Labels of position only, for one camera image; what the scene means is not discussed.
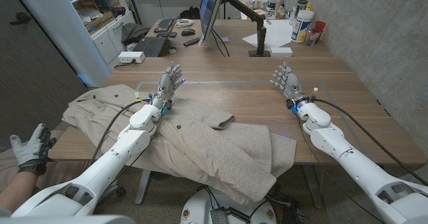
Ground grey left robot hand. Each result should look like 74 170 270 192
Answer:
150 62 186 110

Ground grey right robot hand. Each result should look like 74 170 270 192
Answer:
269 62 310 110

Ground person's bare forearm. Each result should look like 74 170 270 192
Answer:
0 172 37 215

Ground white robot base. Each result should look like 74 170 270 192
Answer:
180 185 278 224

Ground beige wool coat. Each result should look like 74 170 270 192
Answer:
62 84 298 205

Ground small white box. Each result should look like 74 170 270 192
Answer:
269 46 294 58

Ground black keyboard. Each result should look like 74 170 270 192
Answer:
132 35 168 58
153 17 177 33

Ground white power box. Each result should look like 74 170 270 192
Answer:
118 51 146 64

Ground clear drinking glass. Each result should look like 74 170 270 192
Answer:
304 28 321 47

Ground black remote control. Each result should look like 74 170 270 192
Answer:
183 35 203 47

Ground white paper sheet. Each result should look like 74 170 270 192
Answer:
241 19 295 49

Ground white wipes canister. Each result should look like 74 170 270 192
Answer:
290 9 314 44

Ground green jacket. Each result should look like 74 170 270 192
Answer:
120 22 150 46

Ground red cup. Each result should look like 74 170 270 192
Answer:
314 21 327 39

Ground black bag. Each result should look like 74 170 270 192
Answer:
179 5 201 20

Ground computer monitor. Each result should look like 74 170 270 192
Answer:
199 0 227 41

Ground cardboard box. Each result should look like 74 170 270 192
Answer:
83 11 114 33

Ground white table leg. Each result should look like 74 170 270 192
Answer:
134 169 152 205

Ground grey table leg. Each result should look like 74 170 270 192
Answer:
302 163 324 210

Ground office chair base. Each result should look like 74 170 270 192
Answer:
100 179 128 200

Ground white shelving cabinet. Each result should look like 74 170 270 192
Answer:
9 0 136 88

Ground white tracking glove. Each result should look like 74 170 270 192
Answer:
9 122 57 177

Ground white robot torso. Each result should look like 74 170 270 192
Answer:
0 215 136 224

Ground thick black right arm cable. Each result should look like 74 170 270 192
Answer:
312 98 428 187

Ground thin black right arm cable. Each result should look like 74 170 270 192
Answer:
294 112 387 224

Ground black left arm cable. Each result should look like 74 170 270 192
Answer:
87 98 153 171

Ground coiled white cable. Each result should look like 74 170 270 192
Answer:
175 18 195 29

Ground black monitor cables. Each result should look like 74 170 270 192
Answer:
210 28 231 58

